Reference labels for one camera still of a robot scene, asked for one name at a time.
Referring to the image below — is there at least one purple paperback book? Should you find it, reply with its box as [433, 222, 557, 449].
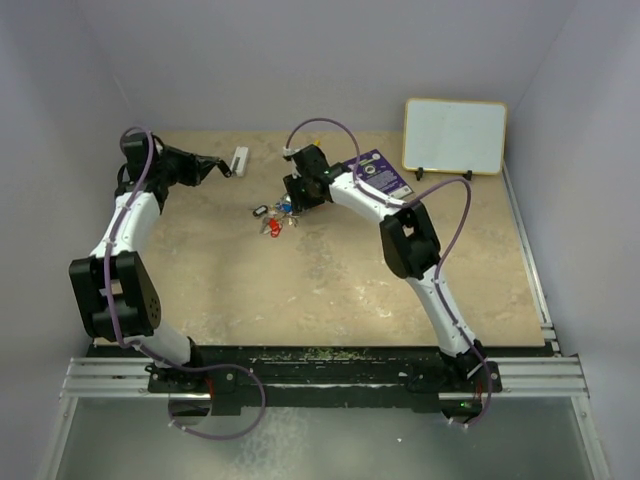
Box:
[344, 149, 414, 203]

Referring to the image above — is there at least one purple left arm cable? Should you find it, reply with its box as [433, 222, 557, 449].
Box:
[102, 127, 269, 441]

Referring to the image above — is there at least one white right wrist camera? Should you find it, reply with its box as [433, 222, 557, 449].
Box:
[282, 146, 301, 179]

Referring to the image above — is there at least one black white key tag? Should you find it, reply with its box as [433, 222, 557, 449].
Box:
[221, 165, 234, 178]

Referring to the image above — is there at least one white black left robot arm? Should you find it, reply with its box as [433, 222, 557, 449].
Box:
[69, 127, 232, 392]

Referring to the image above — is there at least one black whiteboard stand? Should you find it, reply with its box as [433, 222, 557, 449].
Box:
[414, 167, 473, 181]

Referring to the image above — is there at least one yellow framed whiteboard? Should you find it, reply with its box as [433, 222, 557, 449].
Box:
[402, 98, 508, 176]

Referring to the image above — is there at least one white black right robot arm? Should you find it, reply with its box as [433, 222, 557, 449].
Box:
[283, 144, 492, 391]

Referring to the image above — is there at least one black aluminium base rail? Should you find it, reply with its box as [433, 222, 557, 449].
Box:
[59, 342, 591, 416]

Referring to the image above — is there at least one large metal keyring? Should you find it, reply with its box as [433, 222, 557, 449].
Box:
[274, 194, 298, 227]

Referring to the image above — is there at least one white stapler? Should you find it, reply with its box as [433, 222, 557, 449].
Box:
[230, 146, 249, 177]

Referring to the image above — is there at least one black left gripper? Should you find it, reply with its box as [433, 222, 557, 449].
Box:
[154, 145, 219, 188]

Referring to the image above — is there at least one red key tag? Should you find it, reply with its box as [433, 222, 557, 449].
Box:
[268, 218, 282, 238]

